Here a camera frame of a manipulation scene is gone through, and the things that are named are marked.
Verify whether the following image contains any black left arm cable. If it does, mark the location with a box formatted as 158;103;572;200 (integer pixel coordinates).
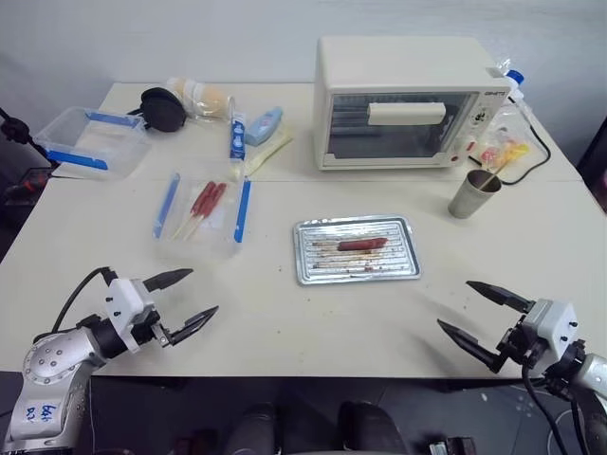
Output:
48;266;119;333

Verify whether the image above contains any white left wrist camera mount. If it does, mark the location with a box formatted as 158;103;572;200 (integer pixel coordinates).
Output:
104;278;160;354

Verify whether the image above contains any blue capped bottle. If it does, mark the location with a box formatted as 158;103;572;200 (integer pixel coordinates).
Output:
501;67;527;103

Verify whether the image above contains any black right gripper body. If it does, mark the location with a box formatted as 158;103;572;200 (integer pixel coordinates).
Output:
495;314;552;368

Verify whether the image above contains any wooden stir stick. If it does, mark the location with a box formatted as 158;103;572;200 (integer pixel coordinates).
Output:
478;158;512;191

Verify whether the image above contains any clear bag of buns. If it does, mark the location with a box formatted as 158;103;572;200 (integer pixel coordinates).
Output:
165;75;237;124

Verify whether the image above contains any clear box with blue clips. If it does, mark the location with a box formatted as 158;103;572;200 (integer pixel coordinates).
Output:
151;163;253;260
31;105;154;183

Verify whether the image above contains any ribbed metal baking tray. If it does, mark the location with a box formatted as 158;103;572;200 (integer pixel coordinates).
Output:
292;214;423;287

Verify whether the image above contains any black oven power cable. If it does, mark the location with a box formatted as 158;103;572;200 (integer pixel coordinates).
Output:
501;96;553;187

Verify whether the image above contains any metal cup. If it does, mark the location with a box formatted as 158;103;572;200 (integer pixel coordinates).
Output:
448;169;504;221

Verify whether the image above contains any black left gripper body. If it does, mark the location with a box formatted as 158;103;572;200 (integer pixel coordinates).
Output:
130;309;174;350

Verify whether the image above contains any dark rounded shape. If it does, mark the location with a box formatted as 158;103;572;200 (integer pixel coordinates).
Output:
336;399;410;455
226;401;277;455

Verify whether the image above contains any cream toaster oven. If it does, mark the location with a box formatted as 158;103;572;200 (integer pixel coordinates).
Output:
312;35;513;173

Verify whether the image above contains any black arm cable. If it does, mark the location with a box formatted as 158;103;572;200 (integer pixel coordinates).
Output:
48;266;119;333
521;363;578;455

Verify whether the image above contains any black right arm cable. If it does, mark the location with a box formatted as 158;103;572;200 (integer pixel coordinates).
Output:
521;363;578;455

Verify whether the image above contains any light blue bottle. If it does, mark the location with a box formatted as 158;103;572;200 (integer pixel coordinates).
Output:
244;106;285;147

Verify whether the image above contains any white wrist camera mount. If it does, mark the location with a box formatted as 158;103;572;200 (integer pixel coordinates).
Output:
104;278;160;354
520;298;579;364

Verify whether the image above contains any clear bag of candies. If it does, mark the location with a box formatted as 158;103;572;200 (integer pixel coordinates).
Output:
472;100;538;174

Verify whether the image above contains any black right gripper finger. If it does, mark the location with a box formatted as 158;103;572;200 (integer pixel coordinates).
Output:
436;318;505;374
465;280;536;315

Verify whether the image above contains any black stand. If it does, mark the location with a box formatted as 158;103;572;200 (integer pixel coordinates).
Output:
0;105;62;168

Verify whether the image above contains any blue and white tube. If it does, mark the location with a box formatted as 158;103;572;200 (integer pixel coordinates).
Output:
228;107;248;163

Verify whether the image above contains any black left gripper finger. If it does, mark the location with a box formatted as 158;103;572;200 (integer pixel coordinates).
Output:
168;304;221;348
143;267;195;293

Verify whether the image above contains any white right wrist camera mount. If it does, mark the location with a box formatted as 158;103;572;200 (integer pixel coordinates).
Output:
520;298;579;364

